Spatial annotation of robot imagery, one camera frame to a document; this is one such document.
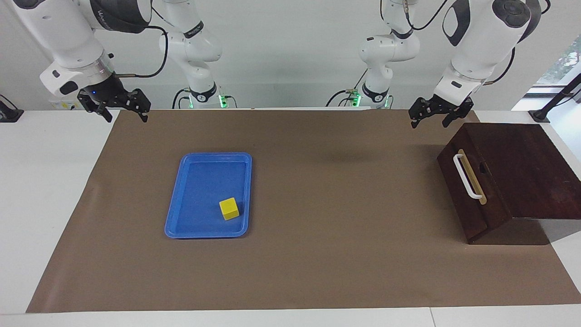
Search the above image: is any white socket box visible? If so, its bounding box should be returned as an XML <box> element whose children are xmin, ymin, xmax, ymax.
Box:
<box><xmin>49</xmin><ymin>98</ymin><xmax>87</xmax><ymax>110</ymax></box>

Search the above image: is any black base cable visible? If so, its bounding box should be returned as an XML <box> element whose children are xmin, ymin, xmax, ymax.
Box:
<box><xmin>325</xmin><ymin>68</ymin><xmax>369</xmax><ymax>108</ymax></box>
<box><xmin>172</xmin><ymin>88</ymin><xmax>191</xmax><ymax>109</ymax></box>

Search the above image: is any brown table mat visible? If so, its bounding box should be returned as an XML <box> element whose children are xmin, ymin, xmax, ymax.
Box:
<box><xmin>26</xmin><ymin>108</ymin><xmax>581</xmax><ymax>314</ymax></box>

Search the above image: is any black right base cable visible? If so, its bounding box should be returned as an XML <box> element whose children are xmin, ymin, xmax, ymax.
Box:
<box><xmin>172</xmin><ymin>88</ymin><xmax>191</xmax><ymax>109</ymax></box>

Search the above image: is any dark wooden cabinet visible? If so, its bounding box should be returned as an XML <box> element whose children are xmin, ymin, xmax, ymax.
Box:
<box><xmin>437</xmin><ymin>123</ymin><xmax>581</xmax><ymax>246</ymax></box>

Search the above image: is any black clamp stand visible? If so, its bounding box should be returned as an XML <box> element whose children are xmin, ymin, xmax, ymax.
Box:
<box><xmin>529</xmin><ymin>73</ymin><xmax>581</xmax><ymax>123</ymax></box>

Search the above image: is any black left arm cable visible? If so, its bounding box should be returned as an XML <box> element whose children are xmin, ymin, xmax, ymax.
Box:
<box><xmin>482</xmin><ymin>45</ymin><xmax>517</xmax><ymax>87</ymax></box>

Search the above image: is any black left base cable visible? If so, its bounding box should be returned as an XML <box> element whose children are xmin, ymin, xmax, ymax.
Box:
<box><xmin>325</xmin><ymin>68</ymin><xmax>369</xmax><ymax>108</ymax></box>

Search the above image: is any wooden drawer with white handle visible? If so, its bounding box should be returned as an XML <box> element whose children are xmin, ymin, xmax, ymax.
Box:
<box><xmin>437</xmin><ymin>124</ymin><xmax>513</xmax><ymax>242</ymax></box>

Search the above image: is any yellow cube block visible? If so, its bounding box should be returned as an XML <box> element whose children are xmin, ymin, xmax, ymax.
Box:
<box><xmin>219</xmin><ymin>198</ymin><xmax>240</xmax><ymax>221</ymax></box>

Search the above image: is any blue plastic tray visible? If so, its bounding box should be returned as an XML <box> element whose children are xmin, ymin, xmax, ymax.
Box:
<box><xmin>164</xmin><ymin>152</ymin><xmax>252</xmax><ymax>239</ymax></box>

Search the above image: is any black desk mount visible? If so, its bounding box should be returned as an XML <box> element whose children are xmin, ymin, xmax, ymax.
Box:
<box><xmin>0</xmin><ymin>94</ymin><xmax>24</xmax><ymax>123</ymax></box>

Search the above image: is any window with green foliage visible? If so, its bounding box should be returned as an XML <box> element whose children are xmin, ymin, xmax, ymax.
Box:
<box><xmin>536</xmin><ymin>34</ymin><xmax>581</xmax><ymax>87</ymax></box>

